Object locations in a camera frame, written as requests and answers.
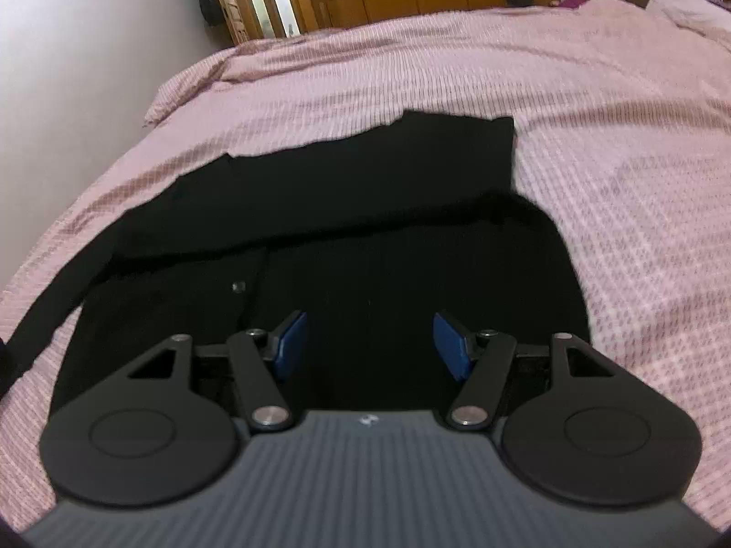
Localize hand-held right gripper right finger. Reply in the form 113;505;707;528
432;311;620;432

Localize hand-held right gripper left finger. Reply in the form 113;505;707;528
127;310;310;432

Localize black knit sweater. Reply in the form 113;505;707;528
0;108;590;419

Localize pink checked bedspread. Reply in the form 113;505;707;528
0;0;731;533

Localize wooden door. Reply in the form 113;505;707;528
231;0;305;42

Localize light pink pillow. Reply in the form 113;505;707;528
645;0;731;43

